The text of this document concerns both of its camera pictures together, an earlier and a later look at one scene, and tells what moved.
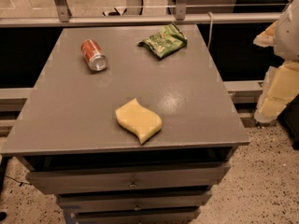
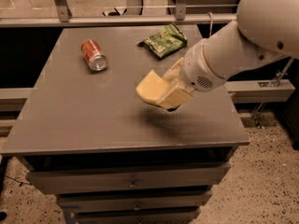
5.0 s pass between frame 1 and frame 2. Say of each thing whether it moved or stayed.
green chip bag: stayed
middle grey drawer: stayed
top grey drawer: stayed
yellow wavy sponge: moved
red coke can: stayed
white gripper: moved
